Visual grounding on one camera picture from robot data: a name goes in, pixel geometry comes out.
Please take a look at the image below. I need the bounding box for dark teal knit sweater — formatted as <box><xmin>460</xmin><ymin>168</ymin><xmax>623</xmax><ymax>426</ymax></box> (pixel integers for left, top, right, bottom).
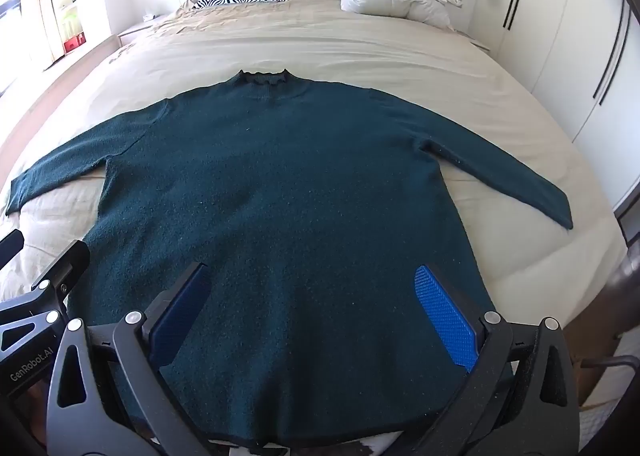
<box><xmin>6</xmin><ymin>72</ymin><xmax>573</xmax><ymax>446</ymax></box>

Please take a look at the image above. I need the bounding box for bed with beige sheet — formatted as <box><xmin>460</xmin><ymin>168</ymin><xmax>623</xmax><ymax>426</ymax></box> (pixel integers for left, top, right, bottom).
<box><xmin>1</xmin><ymin>0</ymin><xmax>626</xmax><ymax>324</ymax></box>

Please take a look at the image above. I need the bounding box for red box on floor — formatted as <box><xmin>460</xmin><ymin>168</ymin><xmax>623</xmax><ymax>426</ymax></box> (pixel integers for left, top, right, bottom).
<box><xmin>63</xmin><ymin>32</ymin><xmax>86</xmax><ymax>53</ymax></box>

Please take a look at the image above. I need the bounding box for white wardrobe with black handles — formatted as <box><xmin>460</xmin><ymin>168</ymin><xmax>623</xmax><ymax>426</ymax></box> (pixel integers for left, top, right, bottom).
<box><xmin>470</xmin><ymin>0</ymin><xmax>639</xmax><ymax>209</ymax></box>

